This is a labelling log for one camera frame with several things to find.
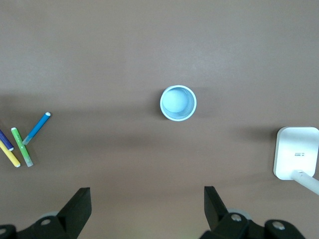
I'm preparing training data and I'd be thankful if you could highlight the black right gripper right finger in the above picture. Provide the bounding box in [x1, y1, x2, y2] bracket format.
[201, 186, 308, 239]

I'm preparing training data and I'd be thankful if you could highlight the blue marker pen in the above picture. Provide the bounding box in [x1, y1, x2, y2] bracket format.
[22, 112, 52, 145]

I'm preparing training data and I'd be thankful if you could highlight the yellow marker pen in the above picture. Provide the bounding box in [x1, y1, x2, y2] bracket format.
[0, 141, 21, 168]

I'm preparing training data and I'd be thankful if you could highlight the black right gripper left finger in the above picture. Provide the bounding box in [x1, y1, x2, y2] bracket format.
[0, 188, 92, 239]

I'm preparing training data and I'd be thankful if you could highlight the light blue mesh cup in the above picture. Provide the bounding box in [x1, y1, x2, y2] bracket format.
[159, 85, 197, 122]

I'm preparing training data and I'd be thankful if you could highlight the white lamp stand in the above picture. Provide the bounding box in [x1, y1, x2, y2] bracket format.
[273, 126, 319, 196]

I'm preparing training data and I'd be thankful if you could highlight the purple marker pen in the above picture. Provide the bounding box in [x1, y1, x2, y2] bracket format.
[0, 128, 14, 151]

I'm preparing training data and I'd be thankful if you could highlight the green marker pen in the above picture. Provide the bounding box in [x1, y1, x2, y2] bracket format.
[10, 127, 34, 167]

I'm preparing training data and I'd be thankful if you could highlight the brown table cover mat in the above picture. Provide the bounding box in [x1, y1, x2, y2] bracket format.
[0, 0, 319, 239]

